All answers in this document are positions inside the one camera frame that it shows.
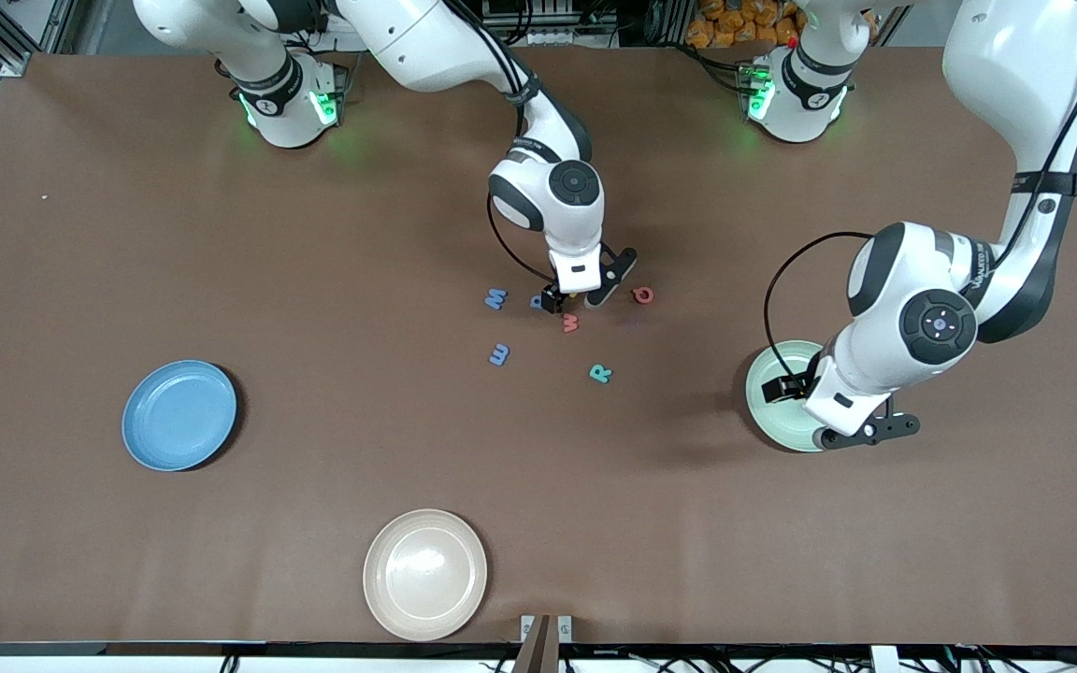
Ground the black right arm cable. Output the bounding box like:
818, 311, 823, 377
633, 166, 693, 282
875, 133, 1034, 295
487, 192, 558, 283

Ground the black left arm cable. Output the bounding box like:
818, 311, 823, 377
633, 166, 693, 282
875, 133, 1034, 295
763, 231, 876, 379

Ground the black table edge rail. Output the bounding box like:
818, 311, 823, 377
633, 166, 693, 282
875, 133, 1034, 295
0, 640, 1077, 673

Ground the background electronics rack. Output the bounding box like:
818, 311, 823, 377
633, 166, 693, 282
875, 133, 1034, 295
520, 0, 622, 48

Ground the table cover sheet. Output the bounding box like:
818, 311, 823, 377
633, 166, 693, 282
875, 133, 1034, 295
0, 47, 1077, 646

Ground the pale green plate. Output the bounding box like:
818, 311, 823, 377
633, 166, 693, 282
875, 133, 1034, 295
745, 339, 829, 453

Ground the blue plate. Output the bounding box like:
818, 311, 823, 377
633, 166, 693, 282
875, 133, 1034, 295
122, 360, 238, 472

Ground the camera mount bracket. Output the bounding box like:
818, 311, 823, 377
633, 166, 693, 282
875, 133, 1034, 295
512, 614, 573, 673

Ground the orange packets bag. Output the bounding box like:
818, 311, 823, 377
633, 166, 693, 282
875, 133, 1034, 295
685, 0, 801, 50

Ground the beige plate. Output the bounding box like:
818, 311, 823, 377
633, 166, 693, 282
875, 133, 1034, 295
363, 508, 489, 642

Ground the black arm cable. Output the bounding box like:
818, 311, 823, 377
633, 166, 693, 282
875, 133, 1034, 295
487, 192, 558, 283
763, 231, 876, 379

